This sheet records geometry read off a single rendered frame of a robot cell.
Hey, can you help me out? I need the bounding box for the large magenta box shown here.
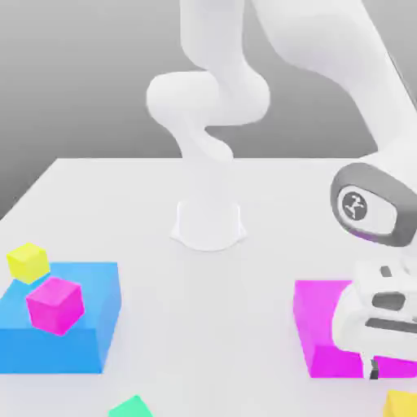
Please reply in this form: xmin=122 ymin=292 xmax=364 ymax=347
xmin=292 ymin=279 xmax=417 ymax=380

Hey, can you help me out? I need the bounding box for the small magenta cube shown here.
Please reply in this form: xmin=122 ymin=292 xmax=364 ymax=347
xmin=25 ymin=275 xmax=86 ymax=337

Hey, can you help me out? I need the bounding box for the small green cube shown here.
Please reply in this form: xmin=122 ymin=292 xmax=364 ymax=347
xmin=107 ymin=394 xmax=154 ymax=417

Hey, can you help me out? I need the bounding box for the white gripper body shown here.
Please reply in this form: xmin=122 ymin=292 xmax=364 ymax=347
xmin=331 ymin=282 xmax=417 ymax=362

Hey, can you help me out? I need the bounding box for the large blue box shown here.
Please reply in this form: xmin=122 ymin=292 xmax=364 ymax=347
xmin=0 ymin=261 xmax=123 ymax=375

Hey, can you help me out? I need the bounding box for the small yellow cube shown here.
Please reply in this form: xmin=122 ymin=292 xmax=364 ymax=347
xmin=382 ymin=389 xmax=417 ymax=417
xmin=6 ymin=242 xmax=50 ymax=285

